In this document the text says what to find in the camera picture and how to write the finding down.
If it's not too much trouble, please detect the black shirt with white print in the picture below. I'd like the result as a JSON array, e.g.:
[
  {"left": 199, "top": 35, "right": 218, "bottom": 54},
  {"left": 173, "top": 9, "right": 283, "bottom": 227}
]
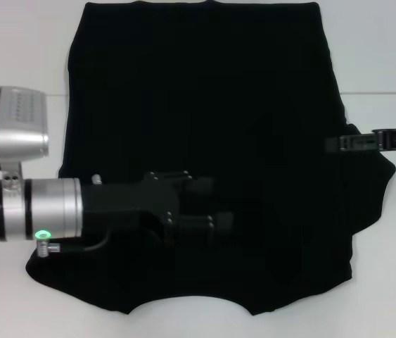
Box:
[{"left": 24, "top": 0, "right": 396, "bottom": 317}]

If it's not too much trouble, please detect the left gripper cable with plug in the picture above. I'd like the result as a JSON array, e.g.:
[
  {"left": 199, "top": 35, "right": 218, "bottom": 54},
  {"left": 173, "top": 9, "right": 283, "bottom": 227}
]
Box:
[{"left": 35, "top": 228, "right": 114, "bottom": 258}]

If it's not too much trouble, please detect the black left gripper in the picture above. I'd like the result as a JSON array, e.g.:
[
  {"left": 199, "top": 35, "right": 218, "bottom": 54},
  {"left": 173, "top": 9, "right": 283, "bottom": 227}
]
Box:
[{"left": 81, "top": 170, "right": 236, "bottom": 248}]

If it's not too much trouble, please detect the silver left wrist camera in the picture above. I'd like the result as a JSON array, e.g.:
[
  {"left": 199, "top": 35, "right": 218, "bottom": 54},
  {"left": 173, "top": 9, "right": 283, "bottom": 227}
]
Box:
[{"left": 0, "top": 86, "right": 51, "bottom": 184}]

